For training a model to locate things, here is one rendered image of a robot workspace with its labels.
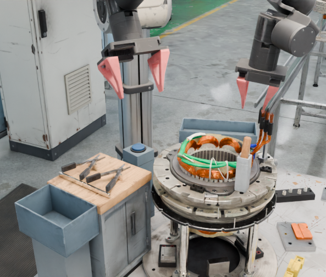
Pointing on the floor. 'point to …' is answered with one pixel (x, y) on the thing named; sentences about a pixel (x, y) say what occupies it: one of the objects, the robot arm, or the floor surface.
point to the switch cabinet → (48, 72)
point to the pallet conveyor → (275, 105)
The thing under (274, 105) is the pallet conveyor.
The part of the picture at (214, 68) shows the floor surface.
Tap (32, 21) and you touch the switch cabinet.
